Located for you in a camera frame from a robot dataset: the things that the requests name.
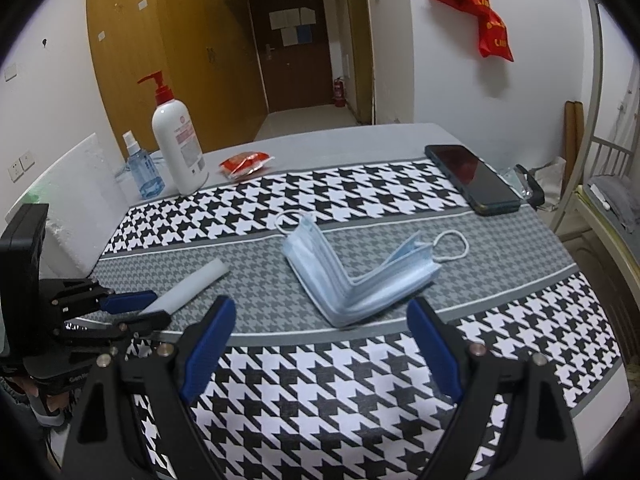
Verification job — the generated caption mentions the blue face mask stack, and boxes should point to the blue face mask stack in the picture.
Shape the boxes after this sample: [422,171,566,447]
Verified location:
[277,209,470,328]

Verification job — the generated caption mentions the left hand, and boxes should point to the left hand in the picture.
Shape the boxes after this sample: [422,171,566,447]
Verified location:
[9,377,70,413]

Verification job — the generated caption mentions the white foam box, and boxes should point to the white foam box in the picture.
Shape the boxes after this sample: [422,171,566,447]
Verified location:
[4,134,129,278]

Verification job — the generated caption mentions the houndstooth table mat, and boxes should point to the houndstooth table mat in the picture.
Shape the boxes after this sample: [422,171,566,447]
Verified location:
[92,159,630,479]

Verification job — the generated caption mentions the blue spray bottle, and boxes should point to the blue spray bottle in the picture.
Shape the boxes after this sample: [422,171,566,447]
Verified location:
[122,131,165,200]

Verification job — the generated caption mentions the white pump lotion bottle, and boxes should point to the white pump lotion bottle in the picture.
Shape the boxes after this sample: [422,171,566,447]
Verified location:
[137,70,208,196]

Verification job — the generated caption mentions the black smartphone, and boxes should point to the black smartphone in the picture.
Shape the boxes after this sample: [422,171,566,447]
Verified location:
[424,144,521,217]

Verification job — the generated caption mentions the red snack packet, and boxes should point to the red snack packet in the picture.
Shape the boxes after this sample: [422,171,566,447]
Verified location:
[219,152,273,181]

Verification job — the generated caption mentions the metal bunk bed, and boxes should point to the metal bunk bed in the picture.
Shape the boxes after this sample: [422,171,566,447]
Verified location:
[550,0,639,298]

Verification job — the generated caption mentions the red fire extinguisher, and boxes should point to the red fire extinguisher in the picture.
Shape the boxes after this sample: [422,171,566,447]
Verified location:
[333,77,346,107]

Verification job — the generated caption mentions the wooden sticks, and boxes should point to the wooden sticks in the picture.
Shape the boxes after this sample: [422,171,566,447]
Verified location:
[563,101,585,191]

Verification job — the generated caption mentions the wooden wardrobe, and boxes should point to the wooden wardrobe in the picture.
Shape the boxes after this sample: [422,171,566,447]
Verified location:
[86,0,268,152]

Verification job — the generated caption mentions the dark brown door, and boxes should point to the dark brown door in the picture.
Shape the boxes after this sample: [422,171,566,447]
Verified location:
[248,0,333,113]

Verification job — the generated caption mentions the wall power socket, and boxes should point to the wall power socket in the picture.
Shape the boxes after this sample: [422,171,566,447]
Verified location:
[8,151,35,183]

